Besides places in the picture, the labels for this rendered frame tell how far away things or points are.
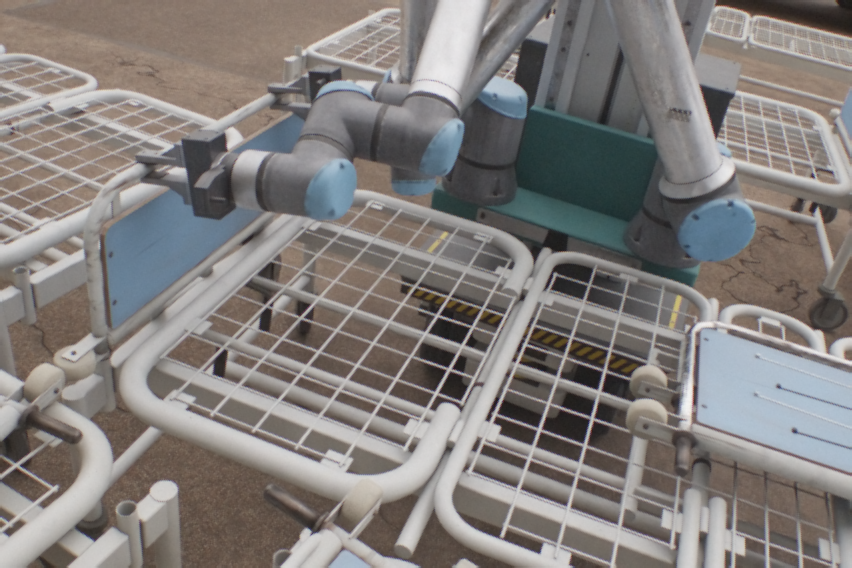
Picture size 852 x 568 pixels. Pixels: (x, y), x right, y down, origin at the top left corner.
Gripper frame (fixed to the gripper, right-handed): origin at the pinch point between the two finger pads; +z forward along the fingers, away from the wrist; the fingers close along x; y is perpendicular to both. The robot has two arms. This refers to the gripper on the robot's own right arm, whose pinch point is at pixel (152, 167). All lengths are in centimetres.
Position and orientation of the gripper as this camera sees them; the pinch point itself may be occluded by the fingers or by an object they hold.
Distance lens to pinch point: 131.5
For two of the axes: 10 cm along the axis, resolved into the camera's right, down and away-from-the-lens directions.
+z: -9.4, -1.5, 3.0
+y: 3.4, -4.6, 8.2
